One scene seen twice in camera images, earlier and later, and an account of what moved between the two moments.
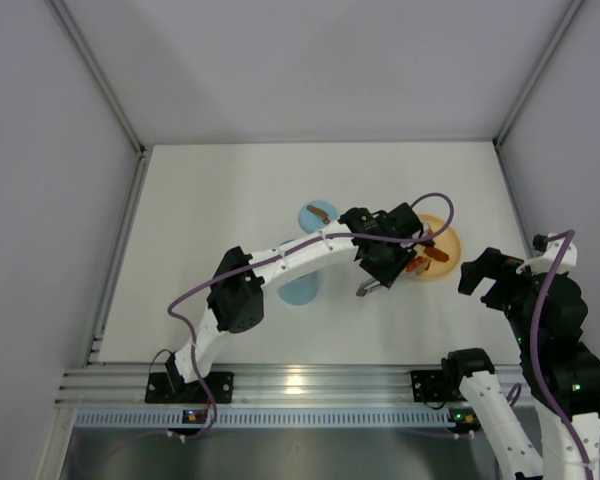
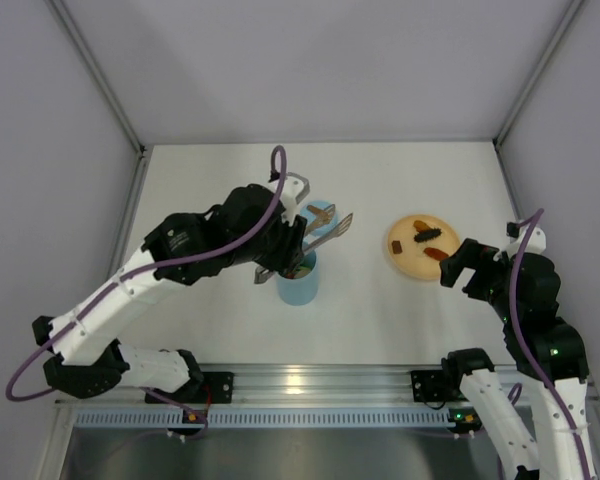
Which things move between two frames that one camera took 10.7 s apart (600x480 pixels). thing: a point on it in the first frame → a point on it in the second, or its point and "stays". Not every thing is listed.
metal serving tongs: (369, 284) → (319, 231)
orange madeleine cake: (436, 254) stays
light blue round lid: (314, 216) stays
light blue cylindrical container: (299, 291) stays
